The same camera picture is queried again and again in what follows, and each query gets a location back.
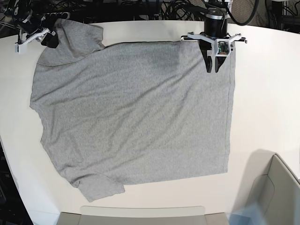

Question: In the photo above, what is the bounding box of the black power strip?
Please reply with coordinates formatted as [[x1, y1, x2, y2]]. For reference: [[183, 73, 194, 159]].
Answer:
[[45, 12, 71, 21]]

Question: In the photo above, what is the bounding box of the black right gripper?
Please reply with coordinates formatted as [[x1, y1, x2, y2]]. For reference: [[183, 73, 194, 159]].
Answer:
[[21, 14, 59, 48]]

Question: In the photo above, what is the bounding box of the black cable bundle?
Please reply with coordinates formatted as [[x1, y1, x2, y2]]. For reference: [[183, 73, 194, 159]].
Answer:
[[161, 0, 206, 21]]

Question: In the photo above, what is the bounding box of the white camera bracket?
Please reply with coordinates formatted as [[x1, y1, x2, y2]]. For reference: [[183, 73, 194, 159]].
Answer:
[[15, 18, 49, 54], [181, 32, 248, 57]]

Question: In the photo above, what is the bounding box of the grey T-shirt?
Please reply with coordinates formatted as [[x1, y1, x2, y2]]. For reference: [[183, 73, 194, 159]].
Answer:
[[30, 19, 235, 202]]

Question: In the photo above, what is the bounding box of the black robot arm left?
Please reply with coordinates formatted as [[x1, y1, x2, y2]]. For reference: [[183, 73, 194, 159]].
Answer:
[[199, 0, 232, 72]]

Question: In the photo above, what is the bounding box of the thick black cable loop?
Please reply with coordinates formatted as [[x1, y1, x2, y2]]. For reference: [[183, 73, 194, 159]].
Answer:
[[225, 0, 260, 26]]

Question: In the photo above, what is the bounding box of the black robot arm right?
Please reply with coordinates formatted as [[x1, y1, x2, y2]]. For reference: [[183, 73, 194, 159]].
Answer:
[[4, 0, 59, 53]]

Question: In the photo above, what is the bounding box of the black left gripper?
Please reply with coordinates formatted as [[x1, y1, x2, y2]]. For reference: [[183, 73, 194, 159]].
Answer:
[[201, 8, 228, 73]]

